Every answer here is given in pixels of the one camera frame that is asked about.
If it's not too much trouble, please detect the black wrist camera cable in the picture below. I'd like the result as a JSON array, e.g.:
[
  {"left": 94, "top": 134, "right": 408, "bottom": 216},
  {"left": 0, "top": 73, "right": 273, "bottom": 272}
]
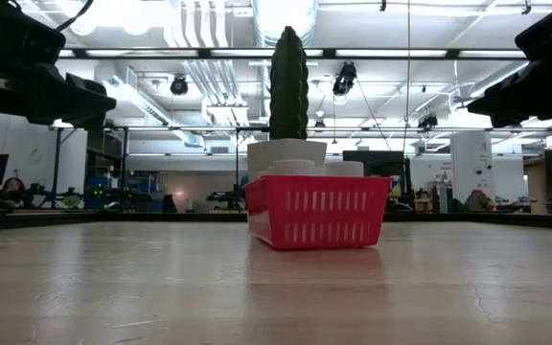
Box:
[{"left": 54, "top": 0, "right": 96, "bottom": 31}]

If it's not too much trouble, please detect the green cactus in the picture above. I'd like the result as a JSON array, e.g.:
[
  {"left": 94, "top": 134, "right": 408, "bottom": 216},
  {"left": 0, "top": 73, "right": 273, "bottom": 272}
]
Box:
[{"left": 268, "top": 26, "right": 310, "bottom": 141}]

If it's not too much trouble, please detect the red plastic slotted basket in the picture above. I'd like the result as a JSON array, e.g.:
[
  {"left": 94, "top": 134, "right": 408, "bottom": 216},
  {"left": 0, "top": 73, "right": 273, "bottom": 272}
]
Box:
[{"left": 242, "top": 174, "right": 395, "bottom": 251}]

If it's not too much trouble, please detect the black aluminium table frame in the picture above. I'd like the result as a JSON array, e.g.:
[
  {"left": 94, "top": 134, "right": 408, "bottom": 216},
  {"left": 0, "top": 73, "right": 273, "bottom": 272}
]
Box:
[{"left": 0, "top": 208, "right": 552, "bottom": 234}]

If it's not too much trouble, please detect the person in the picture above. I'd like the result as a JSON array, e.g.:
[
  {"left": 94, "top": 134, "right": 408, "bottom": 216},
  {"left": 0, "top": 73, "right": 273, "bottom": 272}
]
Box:
[
  {"left": 0, "top": 176, "right": 28, "bottom": 208},
  {"left": 463, "top": 189, "right": 495, "bottom": 213}
]

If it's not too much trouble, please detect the black overhead crossbar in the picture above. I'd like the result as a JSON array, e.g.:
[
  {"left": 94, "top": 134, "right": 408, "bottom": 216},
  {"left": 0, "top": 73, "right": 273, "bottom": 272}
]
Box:
[{"left": 57, "top": 47, "right": 529, "bottom": 61}]

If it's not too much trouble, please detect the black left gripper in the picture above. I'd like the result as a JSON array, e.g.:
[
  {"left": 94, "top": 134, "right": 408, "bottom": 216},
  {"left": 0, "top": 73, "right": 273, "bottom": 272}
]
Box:
[{"left": 0, "top": 0, "right": 118, "bottom": 128}]

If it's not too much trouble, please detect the white hexagonal plant pot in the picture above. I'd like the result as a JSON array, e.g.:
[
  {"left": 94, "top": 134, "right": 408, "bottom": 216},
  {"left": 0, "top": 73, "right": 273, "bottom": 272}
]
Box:
[{"left": 246, "top": 138, "right": 328, "bottom": 182}]

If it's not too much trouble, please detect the silver air duct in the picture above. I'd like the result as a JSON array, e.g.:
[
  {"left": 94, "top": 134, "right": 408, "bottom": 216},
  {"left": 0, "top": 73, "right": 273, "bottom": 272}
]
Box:
[{"left": 251, "top": 0, "right": 320, "bottom": 47}]

